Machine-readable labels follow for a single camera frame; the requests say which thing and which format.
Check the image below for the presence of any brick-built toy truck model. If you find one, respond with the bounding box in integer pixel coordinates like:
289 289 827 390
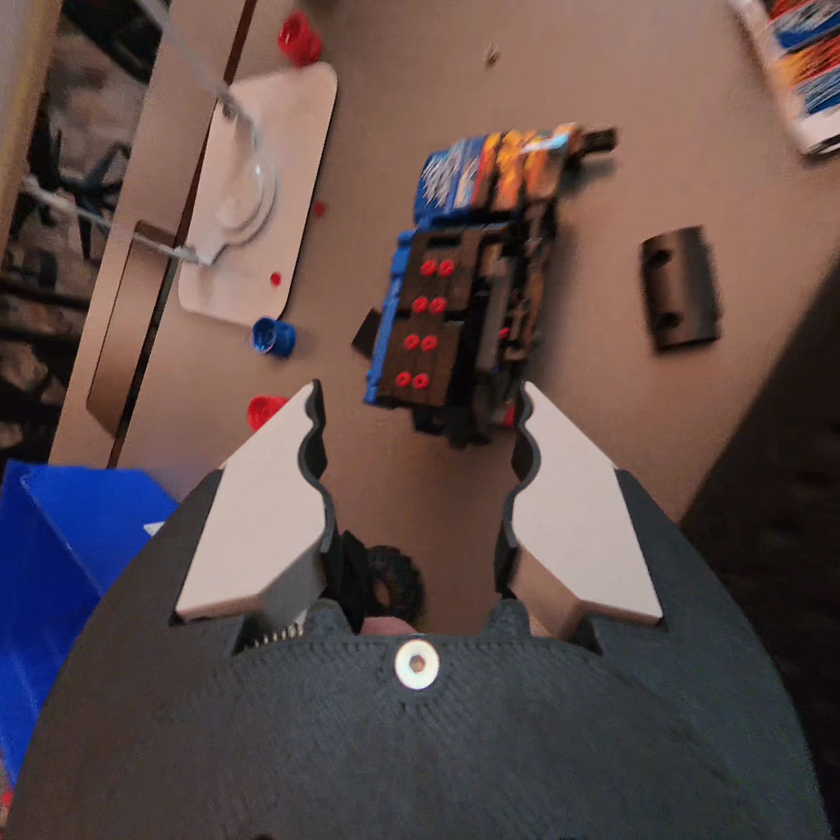
361 121 619 448

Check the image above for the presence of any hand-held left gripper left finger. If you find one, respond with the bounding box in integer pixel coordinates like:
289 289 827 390
174 379 340 624

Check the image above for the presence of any blue storage bin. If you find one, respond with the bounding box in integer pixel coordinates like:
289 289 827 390
0 459 179 802

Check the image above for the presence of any white book stand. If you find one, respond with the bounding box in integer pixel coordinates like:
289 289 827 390
20 0 340 330

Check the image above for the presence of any sticker sheet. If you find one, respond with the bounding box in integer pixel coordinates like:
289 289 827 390
727 0 840 156

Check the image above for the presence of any red toy wheel rim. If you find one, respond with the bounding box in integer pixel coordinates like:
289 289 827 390
247 394 290 432
276 9 324 68

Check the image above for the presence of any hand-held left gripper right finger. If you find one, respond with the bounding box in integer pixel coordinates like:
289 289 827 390
493 381 664 641

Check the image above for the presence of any black rubber tyre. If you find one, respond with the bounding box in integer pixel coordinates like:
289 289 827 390
363 545 427 626

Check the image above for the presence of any black perforated chair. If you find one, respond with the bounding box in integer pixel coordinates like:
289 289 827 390
678 262 840 840

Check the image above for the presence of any blue toy wheel rim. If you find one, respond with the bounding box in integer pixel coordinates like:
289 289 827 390
251 316 298 359

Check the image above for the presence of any black flat Lego panel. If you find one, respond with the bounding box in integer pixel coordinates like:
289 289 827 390
640 226 724 353

